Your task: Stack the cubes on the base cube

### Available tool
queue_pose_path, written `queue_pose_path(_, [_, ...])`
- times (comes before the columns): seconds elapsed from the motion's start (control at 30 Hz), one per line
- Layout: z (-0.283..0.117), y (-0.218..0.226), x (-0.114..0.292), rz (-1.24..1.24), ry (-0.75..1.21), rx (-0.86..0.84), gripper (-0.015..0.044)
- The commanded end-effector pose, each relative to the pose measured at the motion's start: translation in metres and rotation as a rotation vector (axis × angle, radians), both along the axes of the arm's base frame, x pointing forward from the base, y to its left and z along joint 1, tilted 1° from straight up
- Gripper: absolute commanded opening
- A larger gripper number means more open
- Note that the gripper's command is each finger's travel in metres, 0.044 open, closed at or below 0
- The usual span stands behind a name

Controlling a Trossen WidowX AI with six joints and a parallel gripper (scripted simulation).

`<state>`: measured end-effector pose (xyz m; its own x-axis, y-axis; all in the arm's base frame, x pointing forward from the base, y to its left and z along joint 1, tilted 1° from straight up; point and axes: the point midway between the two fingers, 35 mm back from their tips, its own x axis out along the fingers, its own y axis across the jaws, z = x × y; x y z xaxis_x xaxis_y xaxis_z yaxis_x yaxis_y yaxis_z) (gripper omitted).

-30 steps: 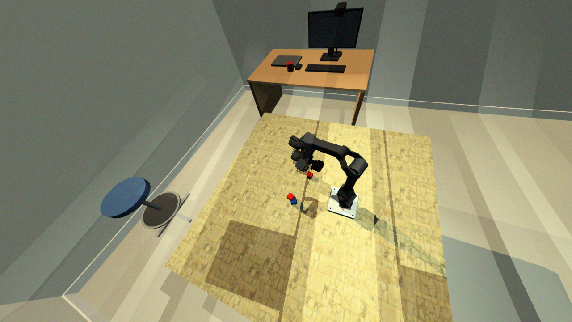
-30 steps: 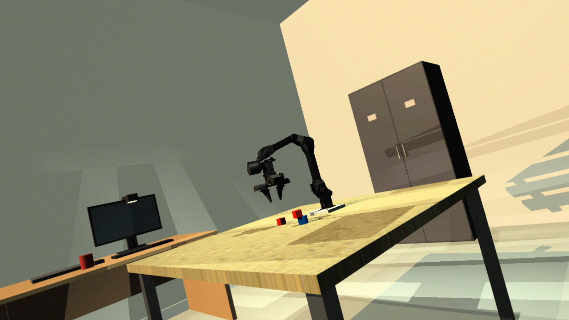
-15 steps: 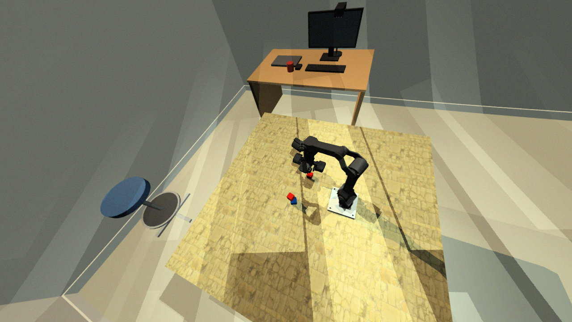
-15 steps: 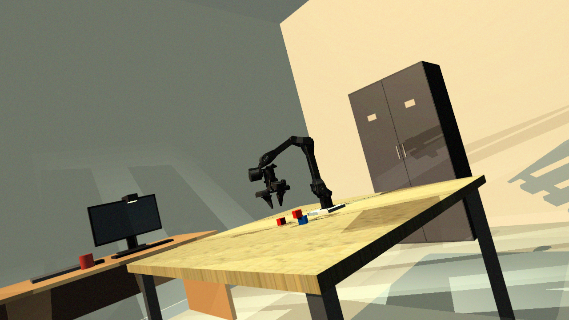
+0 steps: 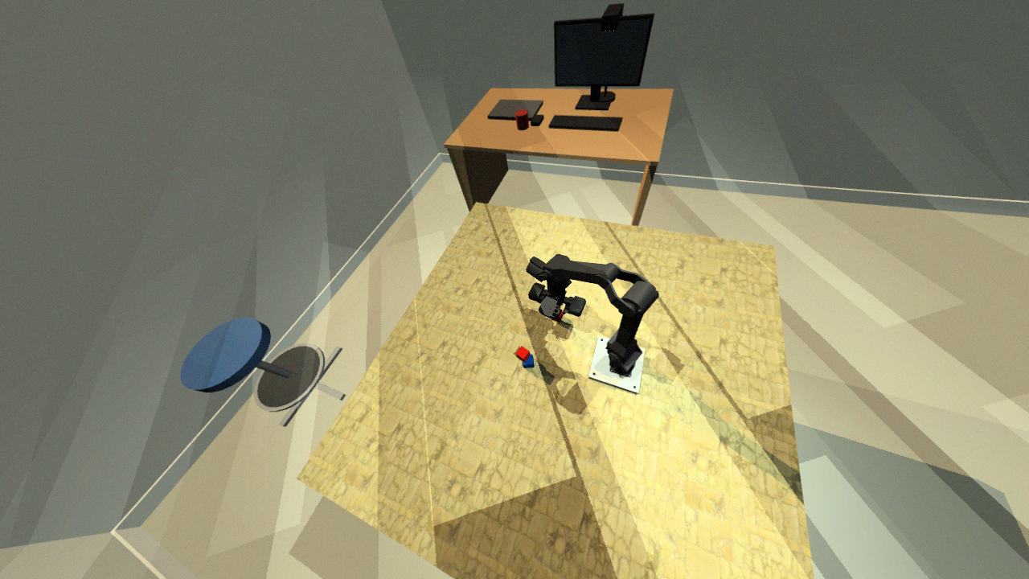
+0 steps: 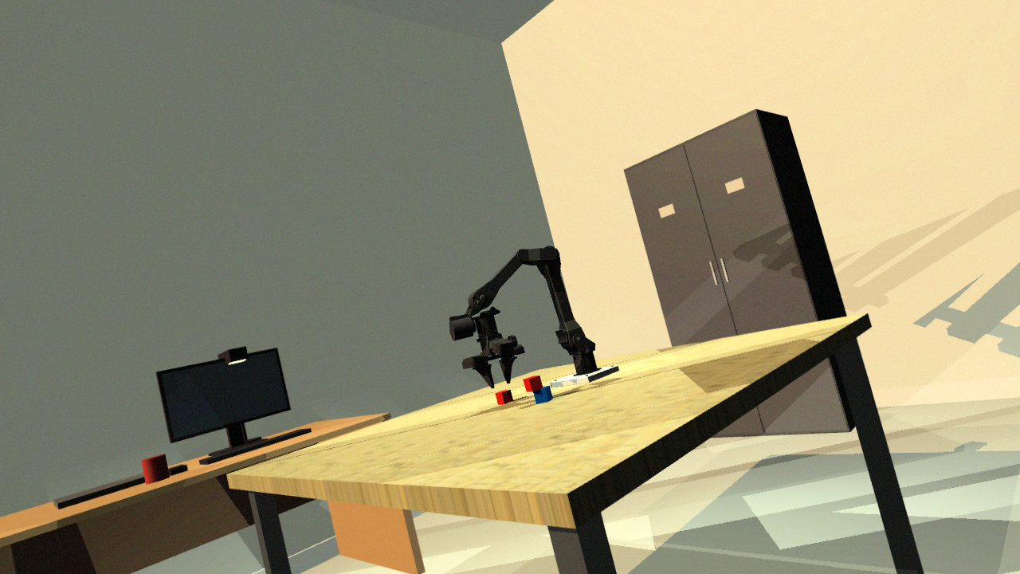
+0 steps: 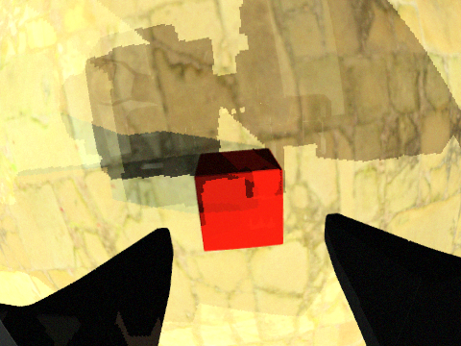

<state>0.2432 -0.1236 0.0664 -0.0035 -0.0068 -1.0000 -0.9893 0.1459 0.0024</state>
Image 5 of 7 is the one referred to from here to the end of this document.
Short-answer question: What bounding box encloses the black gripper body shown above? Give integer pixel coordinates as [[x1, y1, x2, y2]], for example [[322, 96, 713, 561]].
[[528, 282, 586, 317]]

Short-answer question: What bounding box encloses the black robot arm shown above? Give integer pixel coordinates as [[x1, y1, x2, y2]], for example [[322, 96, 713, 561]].
[[526, 254, 659, 377]]

